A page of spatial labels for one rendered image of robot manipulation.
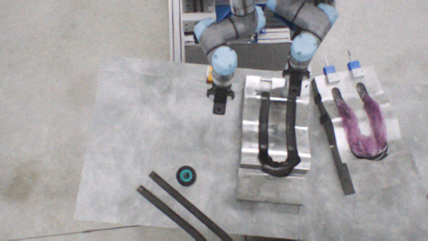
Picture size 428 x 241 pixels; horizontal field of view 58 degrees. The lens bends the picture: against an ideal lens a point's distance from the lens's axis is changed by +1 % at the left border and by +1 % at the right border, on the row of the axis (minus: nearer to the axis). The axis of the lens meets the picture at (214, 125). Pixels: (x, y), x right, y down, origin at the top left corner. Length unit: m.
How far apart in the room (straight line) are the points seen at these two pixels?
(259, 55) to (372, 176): 1.13
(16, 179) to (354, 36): 2.37
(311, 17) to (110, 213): 1.03
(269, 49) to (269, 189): 1.13
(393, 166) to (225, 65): 0.81
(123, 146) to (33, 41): 1.43
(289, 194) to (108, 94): 0.85
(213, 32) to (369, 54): 1.77
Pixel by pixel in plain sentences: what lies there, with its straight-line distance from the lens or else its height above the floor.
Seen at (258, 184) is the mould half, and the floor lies 0.86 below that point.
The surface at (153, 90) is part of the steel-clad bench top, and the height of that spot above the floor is 0.80.
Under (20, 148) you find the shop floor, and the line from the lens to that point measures 2.64.
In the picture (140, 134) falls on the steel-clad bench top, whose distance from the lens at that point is 1.61.
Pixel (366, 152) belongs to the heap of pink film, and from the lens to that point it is 1.61.
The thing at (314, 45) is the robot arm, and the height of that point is 1.29.
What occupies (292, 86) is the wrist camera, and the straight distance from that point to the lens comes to 1.40.
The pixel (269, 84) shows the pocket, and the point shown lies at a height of 0.86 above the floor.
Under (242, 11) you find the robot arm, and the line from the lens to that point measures 1.21.
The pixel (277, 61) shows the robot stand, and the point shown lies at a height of 0.21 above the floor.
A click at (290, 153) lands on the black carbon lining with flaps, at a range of 1.50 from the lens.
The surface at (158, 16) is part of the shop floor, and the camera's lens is 2.75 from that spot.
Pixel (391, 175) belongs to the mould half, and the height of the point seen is 0.91.
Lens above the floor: 2.34
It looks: 75 degrees down
